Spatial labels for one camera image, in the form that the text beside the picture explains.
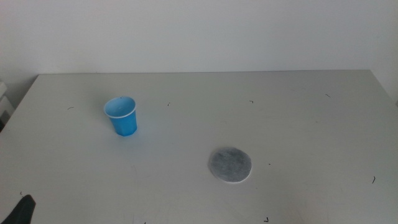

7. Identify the blue plastic cup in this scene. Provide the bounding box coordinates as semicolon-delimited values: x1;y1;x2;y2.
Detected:
103;95;138;138

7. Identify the round grey cup mat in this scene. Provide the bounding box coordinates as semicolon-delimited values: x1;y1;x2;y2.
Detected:
208;146;252;184

